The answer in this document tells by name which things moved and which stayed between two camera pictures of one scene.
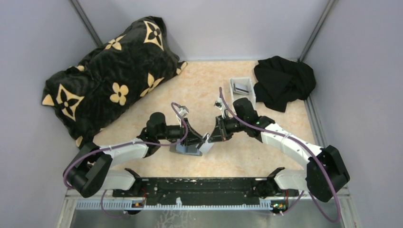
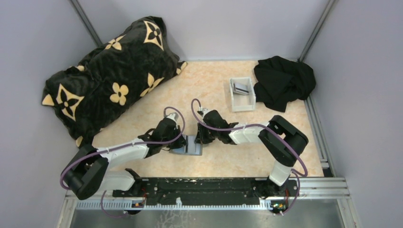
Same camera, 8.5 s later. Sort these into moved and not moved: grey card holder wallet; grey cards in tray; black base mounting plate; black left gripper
Moved: black left gripper
Not moved: black base mounting plate; grey cards in tray; grey card holder wallet
